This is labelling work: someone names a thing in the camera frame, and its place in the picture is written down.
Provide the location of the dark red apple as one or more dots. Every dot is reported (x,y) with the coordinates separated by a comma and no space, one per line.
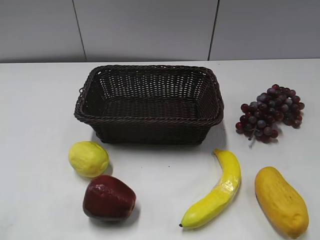
(108,199)

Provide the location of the yellow banana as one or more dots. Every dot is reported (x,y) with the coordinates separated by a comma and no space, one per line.
(209,207)

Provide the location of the yellow orange mango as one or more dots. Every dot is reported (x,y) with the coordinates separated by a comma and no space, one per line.
(281,203)

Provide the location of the purple grape bunch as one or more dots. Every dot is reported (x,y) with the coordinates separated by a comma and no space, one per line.
(259,119)

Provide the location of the yellow lemon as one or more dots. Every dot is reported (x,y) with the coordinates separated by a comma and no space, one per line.
(88,159)

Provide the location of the dark brown wicker basket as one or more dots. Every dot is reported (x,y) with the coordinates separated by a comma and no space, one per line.
(150,104)

